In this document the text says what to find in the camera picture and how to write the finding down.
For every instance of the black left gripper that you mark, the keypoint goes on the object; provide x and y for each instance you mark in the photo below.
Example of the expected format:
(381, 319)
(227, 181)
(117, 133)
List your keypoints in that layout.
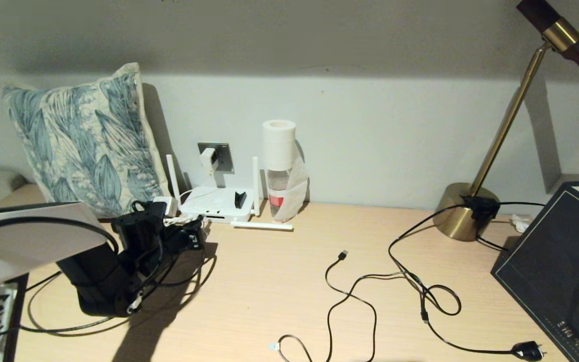
(184, 239)

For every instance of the white power adapter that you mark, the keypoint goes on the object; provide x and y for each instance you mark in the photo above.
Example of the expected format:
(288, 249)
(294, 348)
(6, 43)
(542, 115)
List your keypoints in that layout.
(208, 160)

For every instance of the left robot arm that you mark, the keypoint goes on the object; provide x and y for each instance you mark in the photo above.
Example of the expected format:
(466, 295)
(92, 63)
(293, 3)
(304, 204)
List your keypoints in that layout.
(28, 241)

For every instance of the white router with antennas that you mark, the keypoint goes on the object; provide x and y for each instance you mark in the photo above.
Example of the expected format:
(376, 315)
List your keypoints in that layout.
(214, 201)

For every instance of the small black clip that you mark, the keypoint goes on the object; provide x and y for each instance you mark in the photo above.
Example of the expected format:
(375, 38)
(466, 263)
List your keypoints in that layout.
(240, 199)

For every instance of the clear bottle red label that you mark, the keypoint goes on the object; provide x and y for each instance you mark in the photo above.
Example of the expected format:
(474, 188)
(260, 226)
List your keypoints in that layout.
(278, 201)

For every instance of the white toilet paper roll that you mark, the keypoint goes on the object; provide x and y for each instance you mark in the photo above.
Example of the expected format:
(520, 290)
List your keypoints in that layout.
(279, 143)

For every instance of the blue leaf print pillow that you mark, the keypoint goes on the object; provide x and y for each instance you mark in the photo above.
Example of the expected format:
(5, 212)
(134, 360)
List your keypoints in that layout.
(83, 125)

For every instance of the brass desk lamp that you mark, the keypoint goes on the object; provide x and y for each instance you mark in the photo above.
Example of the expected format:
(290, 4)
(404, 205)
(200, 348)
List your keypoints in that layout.
(453, 216)

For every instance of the black power adapter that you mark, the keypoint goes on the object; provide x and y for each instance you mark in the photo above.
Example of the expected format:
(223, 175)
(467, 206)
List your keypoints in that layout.
(481, 207)

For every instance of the black box gold trim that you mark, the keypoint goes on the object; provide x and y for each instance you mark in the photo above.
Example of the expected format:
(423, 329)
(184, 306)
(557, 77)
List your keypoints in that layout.
(546, 251)

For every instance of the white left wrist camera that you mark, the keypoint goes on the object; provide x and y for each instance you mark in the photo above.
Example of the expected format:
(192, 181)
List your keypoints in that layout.
(166, 206)

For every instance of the grey metal wall socket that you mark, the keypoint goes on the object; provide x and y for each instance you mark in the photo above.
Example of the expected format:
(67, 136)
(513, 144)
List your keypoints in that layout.
(225, 153)

